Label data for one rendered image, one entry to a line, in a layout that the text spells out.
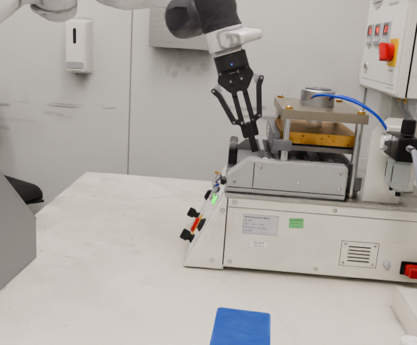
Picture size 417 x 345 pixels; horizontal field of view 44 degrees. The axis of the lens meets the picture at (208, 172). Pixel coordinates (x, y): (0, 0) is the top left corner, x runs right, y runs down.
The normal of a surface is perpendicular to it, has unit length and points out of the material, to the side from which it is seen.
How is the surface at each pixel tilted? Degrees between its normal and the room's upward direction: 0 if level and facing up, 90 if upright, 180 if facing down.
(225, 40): 100
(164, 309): 0
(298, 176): 90
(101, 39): 90
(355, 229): 90
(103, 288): 0
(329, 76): 90
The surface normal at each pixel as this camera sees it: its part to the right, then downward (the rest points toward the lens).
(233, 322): 0.07, -0.97
